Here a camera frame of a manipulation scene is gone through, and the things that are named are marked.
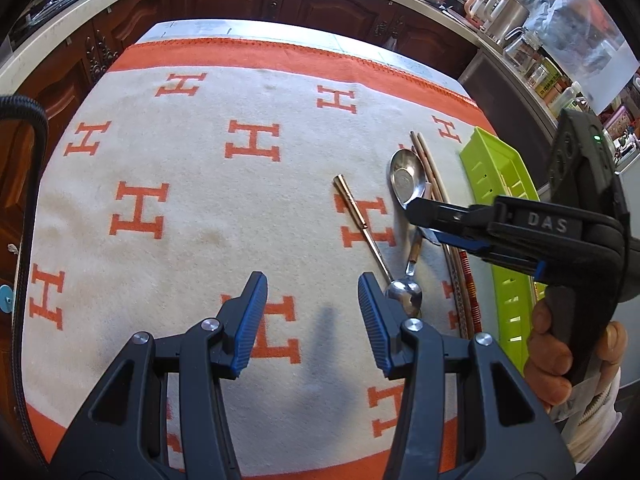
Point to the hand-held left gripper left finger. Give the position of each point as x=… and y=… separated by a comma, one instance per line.
x=247, y=325

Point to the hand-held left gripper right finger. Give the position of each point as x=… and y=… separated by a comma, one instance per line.
x=377, y=325

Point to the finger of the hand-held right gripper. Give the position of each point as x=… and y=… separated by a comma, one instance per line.
x=440, y=212
x=475, y=246

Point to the wide steel spoon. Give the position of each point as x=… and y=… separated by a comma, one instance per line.
x=407, y=175

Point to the green plastic tray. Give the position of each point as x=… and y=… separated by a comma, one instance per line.
x=505, y=300

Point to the person's right hand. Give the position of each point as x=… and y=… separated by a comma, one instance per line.
x=542, y=360

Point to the cream chopstick red striped end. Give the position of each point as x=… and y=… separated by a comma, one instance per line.
x=470, y=285

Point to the brown wooden chopstick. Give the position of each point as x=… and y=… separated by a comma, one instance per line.
x=425, y=160

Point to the chopstick with striped end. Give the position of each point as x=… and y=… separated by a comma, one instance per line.
x=539, y=290

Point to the orange and beige printed blanket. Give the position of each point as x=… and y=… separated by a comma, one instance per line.
x=200, y=235

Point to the stainless steel appliance front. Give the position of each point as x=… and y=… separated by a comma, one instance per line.
x=505, y=120

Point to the glass jar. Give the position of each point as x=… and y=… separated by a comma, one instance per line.
x=522, y=52

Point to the electric kettle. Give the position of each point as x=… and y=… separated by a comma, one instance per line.
x=510, y=15

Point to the clear plastic bag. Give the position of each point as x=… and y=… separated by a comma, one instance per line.
x=590, y=35

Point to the blue round knob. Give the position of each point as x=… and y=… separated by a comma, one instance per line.
x=5, y=297

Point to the white stone countertop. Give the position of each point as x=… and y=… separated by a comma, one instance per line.
x=60, y=32

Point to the black gas stove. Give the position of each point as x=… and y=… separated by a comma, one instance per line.
x=45, y=10

